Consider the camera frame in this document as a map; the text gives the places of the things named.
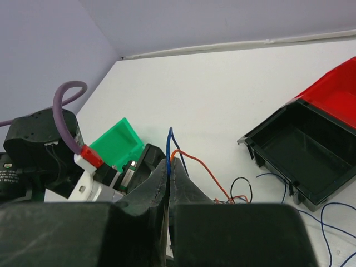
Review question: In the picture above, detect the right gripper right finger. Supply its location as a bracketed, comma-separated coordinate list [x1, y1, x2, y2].
[169, 159, 318, 266]

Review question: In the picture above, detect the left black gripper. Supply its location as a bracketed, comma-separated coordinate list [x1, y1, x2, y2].
[113, 144, 166, 196]

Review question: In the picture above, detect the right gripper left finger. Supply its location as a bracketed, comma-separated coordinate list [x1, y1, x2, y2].
[1, 161, 170, 266]

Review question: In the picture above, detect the orange wire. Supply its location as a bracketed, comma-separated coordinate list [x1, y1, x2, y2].
[170, 149, 248, 205]

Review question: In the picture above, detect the black thin wire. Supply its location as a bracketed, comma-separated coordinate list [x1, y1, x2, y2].
[229, 176, 253, 204]

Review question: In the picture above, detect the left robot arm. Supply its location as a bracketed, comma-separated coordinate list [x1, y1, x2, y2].
[1, 109, 165, 202]

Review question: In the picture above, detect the green plastic bin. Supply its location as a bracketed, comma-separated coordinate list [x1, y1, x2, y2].
[90, 118, 144, 172]

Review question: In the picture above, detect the red and black bin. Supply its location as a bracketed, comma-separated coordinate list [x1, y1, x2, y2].
[238, 58, 355, 211]

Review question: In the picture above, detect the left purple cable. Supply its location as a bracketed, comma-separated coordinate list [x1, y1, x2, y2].
[0, 81, 88, 154]

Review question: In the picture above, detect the back aluminium rail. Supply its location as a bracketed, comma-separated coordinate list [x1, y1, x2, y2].
[121, 29, 355, 60]

